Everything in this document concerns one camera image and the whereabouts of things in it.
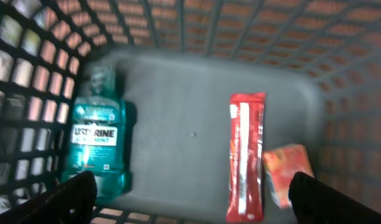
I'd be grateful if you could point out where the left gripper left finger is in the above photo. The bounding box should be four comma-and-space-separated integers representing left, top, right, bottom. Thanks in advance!
0, 171, 97, 224

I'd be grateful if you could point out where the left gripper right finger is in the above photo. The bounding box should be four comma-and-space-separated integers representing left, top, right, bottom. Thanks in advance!
288, 172, 381, 224

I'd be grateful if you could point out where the orange small box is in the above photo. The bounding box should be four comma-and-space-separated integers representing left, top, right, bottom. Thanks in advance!
262, 144, 314, 209

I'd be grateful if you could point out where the red snack bar wrapper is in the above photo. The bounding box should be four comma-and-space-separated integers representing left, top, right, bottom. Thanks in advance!
226, 92, 265, 223

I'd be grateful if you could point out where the teal Listerine mouthwash bottle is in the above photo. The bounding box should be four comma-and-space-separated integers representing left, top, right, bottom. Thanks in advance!
62, 66, 129, 199

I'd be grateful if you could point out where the grey plastic shopping basket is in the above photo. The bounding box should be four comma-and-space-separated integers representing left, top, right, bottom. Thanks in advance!
0, 1, 381, 223

